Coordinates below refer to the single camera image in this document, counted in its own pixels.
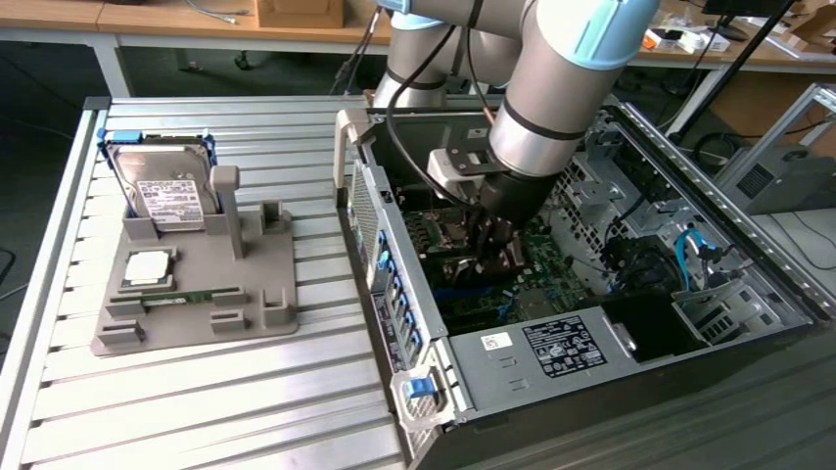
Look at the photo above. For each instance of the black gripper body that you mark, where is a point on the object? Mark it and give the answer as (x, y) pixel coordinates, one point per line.
(516, 196)

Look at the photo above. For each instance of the low-profile graphics card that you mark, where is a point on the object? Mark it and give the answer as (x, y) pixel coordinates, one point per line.
(460, 274)

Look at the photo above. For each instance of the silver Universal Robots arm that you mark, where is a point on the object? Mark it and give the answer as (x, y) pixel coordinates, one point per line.
(554, 98)

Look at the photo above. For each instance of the CPU socket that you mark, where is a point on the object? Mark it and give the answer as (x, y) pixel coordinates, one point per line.
(450, 227)

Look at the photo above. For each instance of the green motherboard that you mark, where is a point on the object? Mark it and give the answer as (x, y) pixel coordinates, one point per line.
(548, 264)

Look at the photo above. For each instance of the grey chipset heatsink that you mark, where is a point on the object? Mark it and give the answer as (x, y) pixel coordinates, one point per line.
(534, 303)

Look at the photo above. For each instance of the silver disk bay cage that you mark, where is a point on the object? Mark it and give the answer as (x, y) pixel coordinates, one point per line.
(613, 210)

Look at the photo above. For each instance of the grey power supply unit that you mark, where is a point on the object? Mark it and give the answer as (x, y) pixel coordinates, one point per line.
(509, 372)

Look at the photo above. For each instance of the blue case latch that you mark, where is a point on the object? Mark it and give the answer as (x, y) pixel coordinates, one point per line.
(416, 389)

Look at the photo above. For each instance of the small orange box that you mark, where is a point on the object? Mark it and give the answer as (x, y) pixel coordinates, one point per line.
(653, 41)

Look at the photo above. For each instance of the open black PC case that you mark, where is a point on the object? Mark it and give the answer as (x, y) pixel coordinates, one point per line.
(588, 431)

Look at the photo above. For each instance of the grey equipment box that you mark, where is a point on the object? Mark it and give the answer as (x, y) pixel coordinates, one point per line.
(784, 181)

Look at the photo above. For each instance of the black tripod pole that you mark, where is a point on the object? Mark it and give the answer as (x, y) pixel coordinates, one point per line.
(737, 63)

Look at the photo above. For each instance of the small white box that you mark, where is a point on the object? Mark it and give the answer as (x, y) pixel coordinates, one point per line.
(714, 45)

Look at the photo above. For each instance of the grey parts rack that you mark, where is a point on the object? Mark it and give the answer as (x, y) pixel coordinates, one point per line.
(196, 274)

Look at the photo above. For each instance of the green RAM stick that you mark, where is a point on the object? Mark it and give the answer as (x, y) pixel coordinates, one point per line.
(182, 296)

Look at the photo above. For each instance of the wooden office desk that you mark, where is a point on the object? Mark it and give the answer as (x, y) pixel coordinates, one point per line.
(777, 59)
(130, 22)

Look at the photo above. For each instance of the black castor wheel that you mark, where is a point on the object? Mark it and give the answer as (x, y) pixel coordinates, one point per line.
(242, 60)

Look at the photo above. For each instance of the black monitor with stand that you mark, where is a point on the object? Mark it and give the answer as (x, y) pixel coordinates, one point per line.
(725, 6)

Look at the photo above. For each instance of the closed cardboard box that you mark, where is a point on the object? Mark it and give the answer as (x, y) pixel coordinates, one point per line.
(297, 12)

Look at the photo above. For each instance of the silver CPU chip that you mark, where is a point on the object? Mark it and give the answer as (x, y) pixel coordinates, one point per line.
(146, 268)

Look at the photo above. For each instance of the silver hard disk drive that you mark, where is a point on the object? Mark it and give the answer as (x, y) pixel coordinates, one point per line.
(156, 171)

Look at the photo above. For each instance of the open brown carton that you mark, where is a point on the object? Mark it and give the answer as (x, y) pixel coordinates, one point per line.
(816, 24)

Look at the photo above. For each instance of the blue disk caddy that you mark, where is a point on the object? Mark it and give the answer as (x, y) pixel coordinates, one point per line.
(124, 136)

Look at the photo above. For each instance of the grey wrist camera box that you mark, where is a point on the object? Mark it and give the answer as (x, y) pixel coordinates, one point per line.
(457, 169)

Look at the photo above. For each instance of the silver disk bay bracket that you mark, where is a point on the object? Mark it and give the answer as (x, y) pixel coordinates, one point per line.
(718, 313)

